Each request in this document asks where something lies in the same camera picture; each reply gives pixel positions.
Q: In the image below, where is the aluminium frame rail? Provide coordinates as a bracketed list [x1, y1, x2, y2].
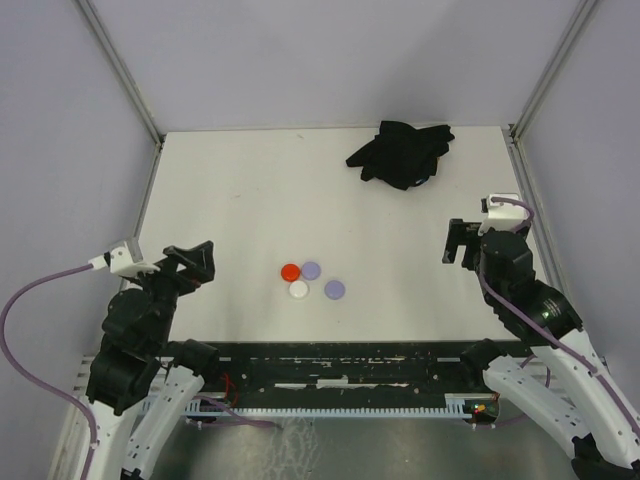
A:
[507, 0, 602, 146]
[74, 0, 166, 146]

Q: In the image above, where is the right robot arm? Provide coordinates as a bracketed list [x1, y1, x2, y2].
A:
[442, 219, 639, 479]

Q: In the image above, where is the purple charging case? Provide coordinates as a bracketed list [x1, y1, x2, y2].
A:
[324, 279, 346, 300]
[300, 261, 322, 281]

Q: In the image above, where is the white round charging case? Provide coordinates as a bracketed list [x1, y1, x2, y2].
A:
[288, 280, 310, 299]

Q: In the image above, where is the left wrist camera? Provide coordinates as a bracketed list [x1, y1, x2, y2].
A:
[89, 237, 160, 278]

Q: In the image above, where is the aluminium frame rail right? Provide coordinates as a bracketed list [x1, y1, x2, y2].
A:
[507, 0, 602, 146]

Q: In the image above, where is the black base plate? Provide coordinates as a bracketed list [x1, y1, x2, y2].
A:
[203, 341, 492, 408]

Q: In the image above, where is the blue-white cable duct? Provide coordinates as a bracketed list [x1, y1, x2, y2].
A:
[184, 396, 498, 420]

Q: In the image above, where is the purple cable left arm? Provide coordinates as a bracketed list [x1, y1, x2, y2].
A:
[0, 263, 276, 480]

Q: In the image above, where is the orange round charging case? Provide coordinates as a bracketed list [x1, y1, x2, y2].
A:
[280, 263, 301, 282]

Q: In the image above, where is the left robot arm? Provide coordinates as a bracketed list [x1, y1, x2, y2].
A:
[74, 239, 221, 479]

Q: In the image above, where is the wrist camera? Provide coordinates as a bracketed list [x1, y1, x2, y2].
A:
[479, 194, 535, 237]
[89, 237, 160, 278]

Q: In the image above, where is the aluminium frame rail left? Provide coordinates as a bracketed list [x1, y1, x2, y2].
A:
[74, 0, 166, 146]

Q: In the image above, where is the black cloth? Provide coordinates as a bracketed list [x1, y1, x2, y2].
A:
[345, 120, 455, 191]

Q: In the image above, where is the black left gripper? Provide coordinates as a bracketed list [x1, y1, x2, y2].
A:
[126, 239, 216, 347]

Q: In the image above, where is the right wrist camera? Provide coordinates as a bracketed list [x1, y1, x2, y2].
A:
[479, 194, 535, 237]

